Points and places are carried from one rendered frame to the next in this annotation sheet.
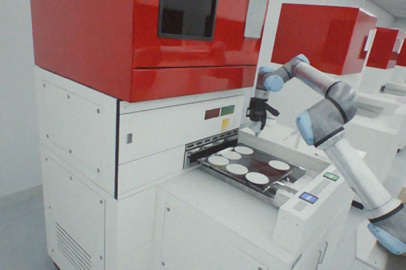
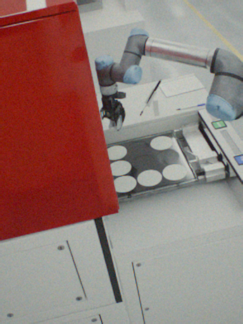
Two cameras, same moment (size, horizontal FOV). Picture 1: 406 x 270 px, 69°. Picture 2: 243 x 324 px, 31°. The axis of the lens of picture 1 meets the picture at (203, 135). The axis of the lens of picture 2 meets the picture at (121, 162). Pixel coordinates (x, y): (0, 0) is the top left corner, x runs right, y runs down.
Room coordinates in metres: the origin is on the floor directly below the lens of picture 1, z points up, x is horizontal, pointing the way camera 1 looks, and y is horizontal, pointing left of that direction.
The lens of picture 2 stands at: (0.28, 0.81, 2.09)
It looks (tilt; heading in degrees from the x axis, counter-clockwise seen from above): 38 degrees down; 318
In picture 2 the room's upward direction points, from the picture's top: 11 degrees counter-clockwise
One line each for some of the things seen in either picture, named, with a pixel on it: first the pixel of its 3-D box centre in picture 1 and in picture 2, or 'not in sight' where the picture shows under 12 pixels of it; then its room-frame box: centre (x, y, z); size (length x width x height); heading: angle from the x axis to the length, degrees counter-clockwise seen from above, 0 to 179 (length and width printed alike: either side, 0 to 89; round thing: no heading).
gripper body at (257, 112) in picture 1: (257, 109); (111, 104); (1.48, -0.26, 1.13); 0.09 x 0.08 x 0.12; 112
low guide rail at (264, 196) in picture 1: (243, 187); (165, 187); (1.19, -0.22, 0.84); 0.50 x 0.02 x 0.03; 52
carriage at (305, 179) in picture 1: (300, 190); (201, 152); (1.17, -0.46, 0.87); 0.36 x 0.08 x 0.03; 142
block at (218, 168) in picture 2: (286, 196); (213, 169); (1.05, -0.37, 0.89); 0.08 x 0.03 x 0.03; 52
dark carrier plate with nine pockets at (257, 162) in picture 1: (248, 163); (143, 162); (1.32, -0.24, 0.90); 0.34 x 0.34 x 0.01; 52
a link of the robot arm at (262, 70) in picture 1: (264, 78); (105, 70); (1.48, -0.27, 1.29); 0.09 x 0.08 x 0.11; 10
